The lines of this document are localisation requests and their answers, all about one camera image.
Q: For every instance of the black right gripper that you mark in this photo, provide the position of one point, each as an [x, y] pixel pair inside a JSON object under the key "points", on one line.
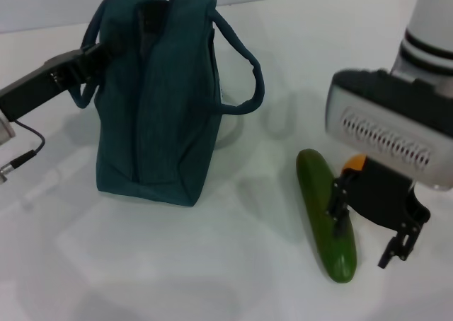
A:
{"points": [[382, 197]]}

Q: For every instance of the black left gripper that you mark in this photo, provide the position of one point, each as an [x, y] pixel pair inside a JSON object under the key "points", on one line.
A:
{"points": [[28, 91]]}

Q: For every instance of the green cucumber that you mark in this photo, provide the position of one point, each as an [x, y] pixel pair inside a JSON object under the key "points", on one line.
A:
{"points": [[318, 211]]}

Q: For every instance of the orange pear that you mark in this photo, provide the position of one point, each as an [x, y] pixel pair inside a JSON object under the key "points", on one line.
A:
{"points": [[355, 162]]}

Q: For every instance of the teal fabric tote bag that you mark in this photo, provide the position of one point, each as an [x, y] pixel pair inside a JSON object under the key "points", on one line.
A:
{"points": [[159, 105]]}

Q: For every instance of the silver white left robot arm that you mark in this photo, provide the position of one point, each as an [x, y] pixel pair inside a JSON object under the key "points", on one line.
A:
{"points": [[5, 132]]}

